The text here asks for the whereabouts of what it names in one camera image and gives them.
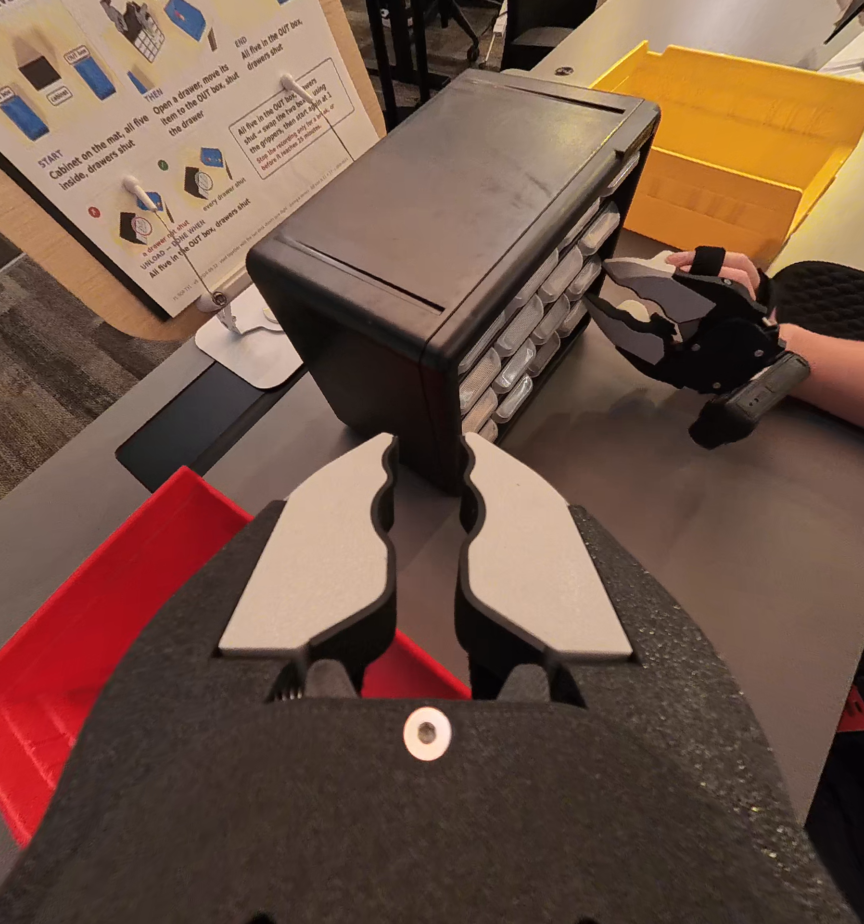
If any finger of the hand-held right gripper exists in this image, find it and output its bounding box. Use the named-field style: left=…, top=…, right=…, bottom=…
left=591, top=294, right=667, bottom=365
left=601, top=255, right=693, bottom=301

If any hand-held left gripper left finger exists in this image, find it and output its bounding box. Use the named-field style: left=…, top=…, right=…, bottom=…
left=219, top=434, right=400, bottom=665

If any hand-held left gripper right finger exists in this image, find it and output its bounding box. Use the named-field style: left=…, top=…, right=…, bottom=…
left=457, top=434, right=635, bottom=665

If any yellow plastic bin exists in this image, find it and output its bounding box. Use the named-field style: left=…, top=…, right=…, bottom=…
left=591, top=41, right=864, bottom=268

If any black drawer cabinet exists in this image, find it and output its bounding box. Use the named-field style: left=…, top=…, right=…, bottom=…
left=248, top=70, right=661, bottom=495

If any red plastic bin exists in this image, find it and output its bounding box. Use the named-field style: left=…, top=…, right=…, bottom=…
left=0, top=467, right=469, bottom=850

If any person's right forearm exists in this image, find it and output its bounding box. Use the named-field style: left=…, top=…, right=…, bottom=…
left=776, top=321, right=864, bottom=441

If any person's right hand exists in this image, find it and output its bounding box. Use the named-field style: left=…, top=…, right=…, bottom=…
left=671, top=249, right=775, bottom=311

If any black ribbed pad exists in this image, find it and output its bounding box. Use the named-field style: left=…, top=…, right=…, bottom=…
left=769, top=260, right=864, bottom=347

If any black flat desk mat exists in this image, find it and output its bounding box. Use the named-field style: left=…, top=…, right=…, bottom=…
left=115, top=340, right=325, bottom=495

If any white stand base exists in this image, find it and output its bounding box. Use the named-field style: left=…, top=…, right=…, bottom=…
left=194, top=282, right=310, bottom=391

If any black office chair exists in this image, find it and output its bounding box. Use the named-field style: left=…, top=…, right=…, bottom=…
left=365, top=0, right=479, bottom=116

